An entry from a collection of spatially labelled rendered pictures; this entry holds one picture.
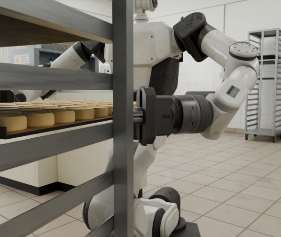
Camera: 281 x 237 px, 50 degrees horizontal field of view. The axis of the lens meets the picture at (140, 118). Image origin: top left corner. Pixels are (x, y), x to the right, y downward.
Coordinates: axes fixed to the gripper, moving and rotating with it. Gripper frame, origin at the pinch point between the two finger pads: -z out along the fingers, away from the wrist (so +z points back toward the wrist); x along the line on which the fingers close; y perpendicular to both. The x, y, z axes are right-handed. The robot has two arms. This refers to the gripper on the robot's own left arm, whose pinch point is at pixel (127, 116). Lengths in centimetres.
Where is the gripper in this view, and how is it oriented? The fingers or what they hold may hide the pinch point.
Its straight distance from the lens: 63.4
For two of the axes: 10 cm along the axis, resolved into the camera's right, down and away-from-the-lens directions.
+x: 0.0, -10.0, -0.9
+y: 3.7, 0.8, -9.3
